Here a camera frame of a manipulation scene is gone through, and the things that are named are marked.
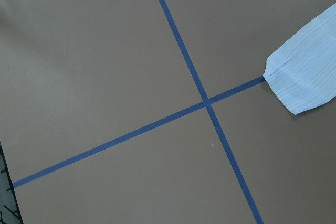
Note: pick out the light blue striped shirt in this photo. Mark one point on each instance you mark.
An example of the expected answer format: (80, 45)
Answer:
(301, 72)

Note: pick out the blue tape grid lines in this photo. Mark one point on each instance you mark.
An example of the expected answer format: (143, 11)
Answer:
(205, 103)

